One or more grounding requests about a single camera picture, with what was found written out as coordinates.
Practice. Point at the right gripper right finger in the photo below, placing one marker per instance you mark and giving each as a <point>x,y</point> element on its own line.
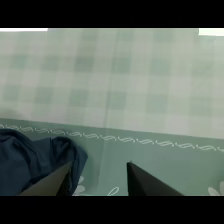
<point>143,184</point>

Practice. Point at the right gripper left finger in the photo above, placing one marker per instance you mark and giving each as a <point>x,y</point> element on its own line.
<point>55,183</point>

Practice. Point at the dark blue garment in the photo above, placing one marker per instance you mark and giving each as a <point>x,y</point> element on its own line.
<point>23,160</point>

